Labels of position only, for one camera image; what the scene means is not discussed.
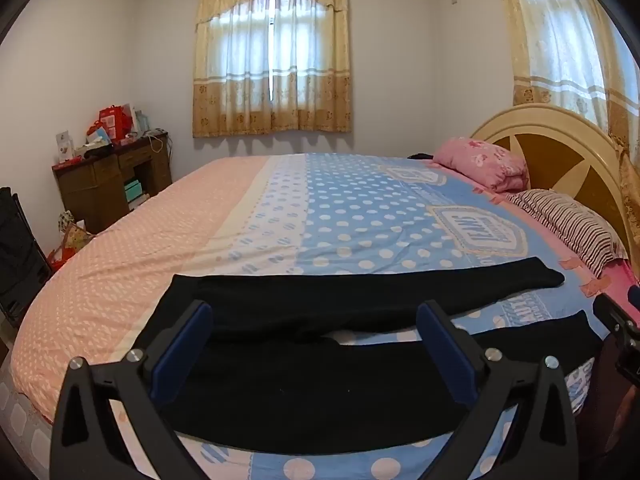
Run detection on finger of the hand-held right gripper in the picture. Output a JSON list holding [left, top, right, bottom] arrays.
[[593, 284, 640, 345], [616, 336, 640, 387]]

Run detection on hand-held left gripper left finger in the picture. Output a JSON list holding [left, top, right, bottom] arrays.
[[49, 300, 214, 480]]

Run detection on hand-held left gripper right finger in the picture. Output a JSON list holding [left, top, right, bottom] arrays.
[[416, 300, 594, 480]]

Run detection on black pants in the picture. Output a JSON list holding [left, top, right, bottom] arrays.
[[159, 256, 603, 456]]

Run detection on striped pillow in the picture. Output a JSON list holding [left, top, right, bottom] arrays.
[[507, 189, 630, 279]]

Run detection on patterned bag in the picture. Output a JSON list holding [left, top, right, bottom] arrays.
[[57, 210, 96, 253]]

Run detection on cream and brown headboard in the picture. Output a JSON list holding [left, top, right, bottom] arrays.
[[470, 103, 640, 281]]

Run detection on printed polka dot bed sheet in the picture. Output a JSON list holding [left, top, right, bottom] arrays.
[[10, 152, 640, 480]]

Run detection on white quilted mattress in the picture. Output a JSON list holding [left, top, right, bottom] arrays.
[[0, 350, 57, 480]]

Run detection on black chair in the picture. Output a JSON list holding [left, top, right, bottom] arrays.
[[0, 187, 53, 328]]

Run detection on brown wooden desk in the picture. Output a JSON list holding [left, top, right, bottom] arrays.
[[52, 131, 173, 235]]

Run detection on pink floral pillow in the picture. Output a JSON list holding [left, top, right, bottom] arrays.
[[432, 136, 531, 194]]

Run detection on white picture card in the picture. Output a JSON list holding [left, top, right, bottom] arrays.
[[56, 131, 76, 162]]

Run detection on red gift bag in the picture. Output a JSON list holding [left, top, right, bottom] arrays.
[[97, 105, 132, 142]]

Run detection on beige window curtain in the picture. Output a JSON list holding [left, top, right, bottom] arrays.
[[192, 0, 352, 138], [492, 0, 640, 221]]

